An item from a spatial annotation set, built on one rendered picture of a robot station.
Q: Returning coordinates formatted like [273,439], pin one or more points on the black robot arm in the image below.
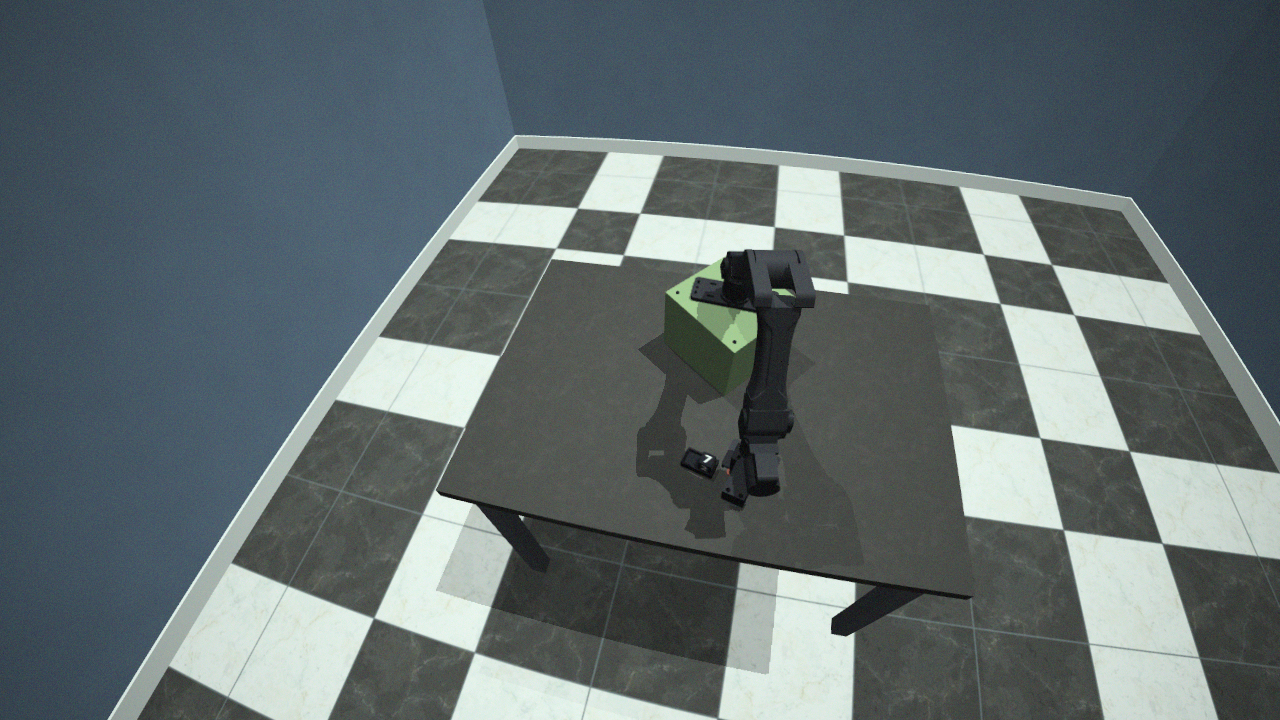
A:
[765,416]

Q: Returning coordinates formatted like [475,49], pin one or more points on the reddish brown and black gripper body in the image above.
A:
[727,459]

